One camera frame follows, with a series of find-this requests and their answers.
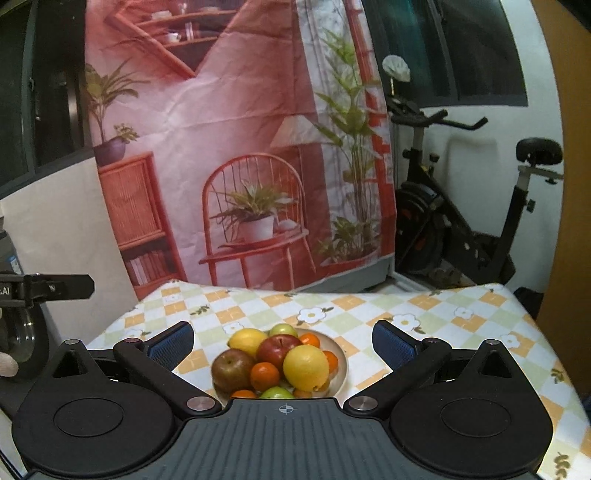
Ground brown-red apple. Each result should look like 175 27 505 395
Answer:
211 349 256 393

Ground white cloth cap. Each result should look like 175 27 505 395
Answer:
382 54 411 83

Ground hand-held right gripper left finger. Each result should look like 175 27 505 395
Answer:
32 322 222 420

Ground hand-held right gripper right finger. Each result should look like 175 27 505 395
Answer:
344 318 540 420

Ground checkered flower tablecloth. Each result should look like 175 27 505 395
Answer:
85 279 580 480

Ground beige plate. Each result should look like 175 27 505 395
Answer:
212 329 347 407

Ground red apple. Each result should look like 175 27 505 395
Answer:
257 335 303 367

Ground yellow lemon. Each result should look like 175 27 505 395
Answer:
228 329 269 357
283 344 330 392

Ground dark window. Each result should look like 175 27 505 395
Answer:
0 0 88 185
362 0 529 112

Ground grey washing machine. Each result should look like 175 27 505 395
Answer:
0 217 51 384

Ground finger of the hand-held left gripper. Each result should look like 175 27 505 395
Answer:
0 273 95 305

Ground black exercise bike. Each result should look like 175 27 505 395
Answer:
383 78 565 289

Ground pink printed wall tapestry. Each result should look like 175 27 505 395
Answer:
84 0 398 301

